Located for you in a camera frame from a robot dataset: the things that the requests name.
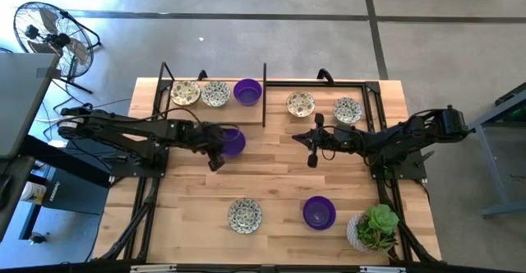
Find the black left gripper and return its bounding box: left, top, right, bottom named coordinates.
left=177, top=121, right=238, bottom=155

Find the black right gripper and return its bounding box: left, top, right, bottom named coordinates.
left=292, top=125, right=353, bottom=153

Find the purple mini bowl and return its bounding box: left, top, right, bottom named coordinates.
left=302, top=195, right=337, bottom=231
left=233, top=78, right=264, bottom=107
left=219, top=127, right=247, bottom=159

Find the teal patterned mini bowl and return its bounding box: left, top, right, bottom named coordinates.
left=227, top=197, right=264, bottom=235
left=201, top=81, right=232, bottom=109
left=332, top=96, right=363, bottom=125

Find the yellow patterned mini bowl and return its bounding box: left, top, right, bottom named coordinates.
left=169, top=80, right=202, bottom=108
left=285, top=91, right=316, bottom=118

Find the raised wooden shelf board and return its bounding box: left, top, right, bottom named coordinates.
left=168, top=79, right=265, bottom=126

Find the green succulent in white pot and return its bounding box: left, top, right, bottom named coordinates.
left=345, top=203, right=400, bottom=254

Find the black computer case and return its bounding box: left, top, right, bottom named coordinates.
left=43, top=166, right=111, bottom=216

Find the black floor fan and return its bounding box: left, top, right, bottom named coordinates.
left=12, top=0, right=103, bottom=95

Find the white jar with yellow label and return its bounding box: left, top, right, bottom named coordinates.
left=19, top=181, right=48, bottom=206

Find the grey desk top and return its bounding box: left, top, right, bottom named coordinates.
left=0, top=52, right=62, bottom=160

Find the black caster wheel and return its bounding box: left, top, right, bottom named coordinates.
left=29, top=231, right=51, bottom=245

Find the blue-grey metal table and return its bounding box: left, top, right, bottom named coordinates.
left=468, top=81, right=526, bottom=220

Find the black side desk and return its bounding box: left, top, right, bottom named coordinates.
left=0, top=135, right=112, bottom=241

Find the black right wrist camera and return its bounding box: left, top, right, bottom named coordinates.
left=307, top=143, right=321, bottom=169

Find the black aluminium table frame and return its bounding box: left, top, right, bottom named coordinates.
left=93, top=61, right=444, bottom=273

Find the black vertical frame post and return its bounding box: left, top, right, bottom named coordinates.
left=261, top=62, right=268, bottom=128

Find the silver metal bracket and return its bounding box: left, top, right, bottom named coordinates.
left=129, top=264, right=178, bottom=273
left=359, top=266, right=407, bottom=273

